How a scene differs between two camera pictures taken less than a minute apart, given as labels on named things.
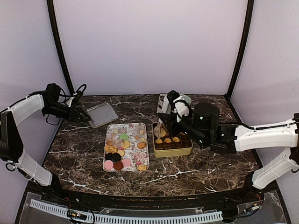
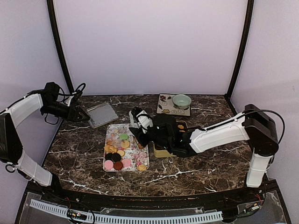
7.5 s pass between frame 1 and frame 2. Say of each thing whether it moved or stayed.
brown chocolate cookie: stayed
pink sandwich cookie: stayed
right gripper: moved
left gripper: stayed
